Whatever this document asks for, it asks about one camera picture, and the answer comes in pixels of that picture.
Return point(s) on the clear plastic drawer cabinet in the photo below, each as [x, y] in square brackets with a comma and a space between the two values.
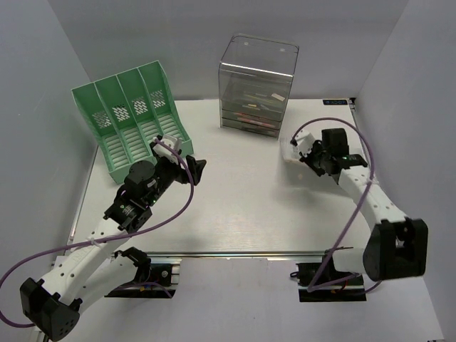
[252, 64]

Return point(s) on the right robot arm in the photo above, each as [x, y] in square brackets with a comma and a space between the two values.
[397, 246]

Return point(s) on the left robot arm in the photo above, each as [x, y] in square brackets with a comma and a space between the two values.
[55, 302]

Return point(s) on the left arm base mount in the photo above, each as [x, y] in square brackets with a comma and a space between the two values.
[159, 283]

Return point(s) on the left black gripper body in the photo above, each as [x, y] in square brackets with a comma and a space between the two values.
[169, 172]

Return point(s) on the beige eraser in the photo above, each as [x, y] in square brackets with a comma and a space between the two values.
[278, 97]

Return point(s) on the yellow highlighter pen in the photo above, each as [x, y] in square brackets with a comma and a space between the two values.
[257, 96]

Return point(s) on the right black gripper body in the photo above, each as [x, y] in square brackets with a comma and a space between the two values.
[315, 158]

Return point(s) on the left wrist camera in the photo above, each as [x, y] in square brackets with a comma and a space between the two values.
[166, 146]

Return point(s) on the red orange highlighter pen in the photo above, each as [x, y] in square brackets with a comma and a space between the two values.
[259, 123]

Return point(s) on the small blue label sticker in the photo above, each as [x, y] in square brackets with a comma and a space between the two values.
[335, 102]

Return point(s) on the green plastic file organizer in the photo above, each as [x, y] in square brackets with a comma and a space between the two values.
[126, 111]

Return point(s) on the plastic sleeve with printed sheets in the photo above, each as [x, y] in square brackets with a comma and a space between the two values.
[289, 151]

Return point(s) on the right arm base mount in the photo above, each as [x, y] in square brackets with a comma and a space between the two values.
[341, 286]

